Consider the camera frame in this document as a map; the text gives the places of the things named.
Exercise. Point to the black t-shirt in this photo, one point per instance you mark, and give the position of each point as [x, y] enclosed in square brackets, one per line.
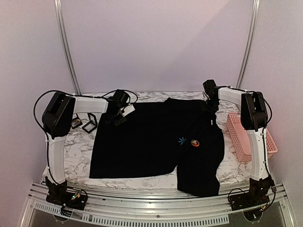
[156, 140]

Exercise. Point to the left aluminium frame post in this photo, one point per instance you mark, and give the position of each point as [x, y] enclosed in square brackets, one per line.
[65, 45]

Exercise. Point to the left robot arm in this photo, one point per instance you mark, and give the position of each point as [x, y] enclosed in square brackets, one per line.
[57, 120]

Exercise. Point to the round orange white brooch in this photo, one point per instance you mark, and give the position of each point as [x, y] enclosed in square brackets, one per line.
[195, 143]

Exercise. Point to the black open brooch case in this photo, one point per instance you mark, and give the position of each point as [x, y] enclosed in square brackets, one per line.
[91, 125]

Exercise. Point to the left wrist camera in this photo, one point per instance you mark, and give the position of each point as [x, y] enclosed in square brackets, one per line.
[127, 110]

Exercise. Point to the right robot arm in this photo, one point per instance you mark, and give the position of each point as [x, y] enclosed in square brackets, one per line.
[254, 119]

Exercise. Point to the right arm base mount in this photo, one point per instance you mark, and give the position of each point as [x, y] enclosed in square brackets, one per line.
[260, 192]

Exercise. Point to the right aluminium frame post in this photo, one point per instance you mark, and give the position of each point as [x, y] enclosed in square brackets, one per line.
[249, 43]

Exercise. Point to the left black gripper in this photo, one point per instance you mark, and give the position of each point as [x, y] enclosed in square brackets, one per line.
[118, 122]

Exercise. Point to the aluminium frame post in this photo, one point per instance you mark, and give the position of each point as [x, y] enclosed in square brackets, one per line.
[65, 45]
[249, 43]

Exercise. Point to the aluminium front rail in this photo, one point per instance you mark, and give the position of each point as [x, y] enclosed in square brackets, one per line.
[111, 207]

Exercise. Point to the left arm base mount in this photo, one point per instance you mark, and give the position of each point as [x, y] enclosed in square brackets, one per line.
[66, 196]

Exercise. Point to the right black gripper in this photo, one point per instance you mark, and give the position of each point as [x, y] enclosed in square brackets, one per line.
[211, 104]

